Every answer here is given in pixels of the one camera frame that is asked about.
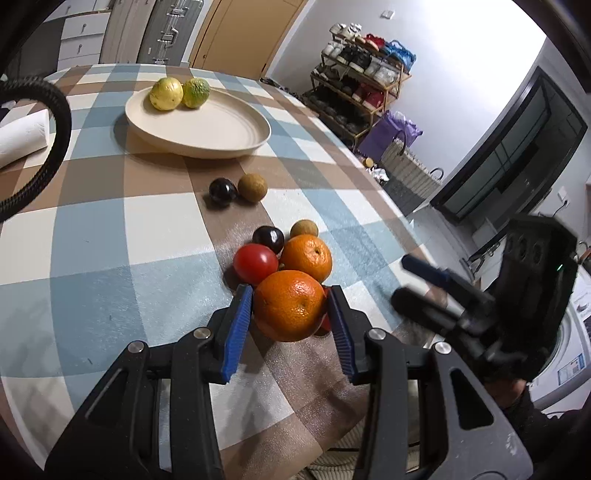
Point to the pale woven basket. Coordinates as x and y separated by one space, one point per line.
411 161

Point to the white drawer cabinet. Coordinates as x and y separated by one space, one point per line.
83 39

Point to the dark woven basket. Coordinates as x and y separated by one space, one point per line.
406 196

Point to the white washing machine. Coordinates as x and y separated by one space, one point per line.
568 350

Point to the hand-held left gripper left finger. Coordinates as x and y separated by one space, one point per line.
235 332

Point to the person's right forearm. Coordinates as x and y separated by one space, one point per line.
545 429

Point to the red tomato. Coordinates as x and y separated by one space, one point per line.
255 264
323 325

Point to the cream round plate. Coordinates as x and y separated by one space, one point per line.
217 127

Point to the silver suitcase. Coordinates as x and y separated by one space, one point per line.
166 32

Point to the purple plastic bag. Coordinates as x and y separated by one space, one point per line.
392 134

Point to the wooden shoe rack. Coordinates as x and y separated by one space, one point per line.
360 78

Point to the dark purple plum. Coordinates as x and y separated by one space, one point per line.
268 237
223 191

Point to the beige suitcase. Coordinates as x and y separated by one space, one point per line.
124 30

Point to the wooden door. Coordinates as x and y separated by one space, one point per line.
244 37

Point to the brown longan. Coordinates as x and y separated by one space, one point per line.
252 187
304 228

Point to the orange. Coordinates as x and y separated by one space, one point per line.
289 304
307 257

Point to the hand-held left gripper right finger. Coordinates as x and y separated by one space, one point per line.
339 332

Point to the black framed glass door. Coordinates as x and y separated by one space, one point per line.
508 147

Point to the white paper towel roll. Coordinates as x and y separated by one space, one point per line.
23 136

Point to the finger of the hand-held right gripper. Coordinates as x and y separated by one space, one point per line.
425 311
434 274

